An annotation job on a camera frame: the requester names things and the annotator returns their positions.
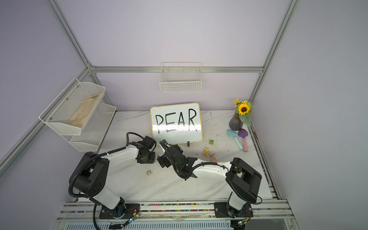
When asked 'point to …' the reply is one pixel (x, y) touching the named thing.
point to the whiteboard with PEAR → (176, 124)
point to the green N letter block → (211, 142)
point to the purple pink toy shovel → (243, 133)
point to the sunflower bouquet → (244, 109)
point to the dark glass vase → (235, 123)
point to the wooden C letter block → (149, 173)
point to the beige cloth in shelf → (86, 108)
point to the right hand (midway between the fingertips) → (162, 154)
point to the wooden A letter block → (206, 151)
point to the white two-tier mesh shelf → (89, 137)
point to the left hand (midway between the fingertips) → (149, 162)
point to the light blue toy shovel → (232, 133)
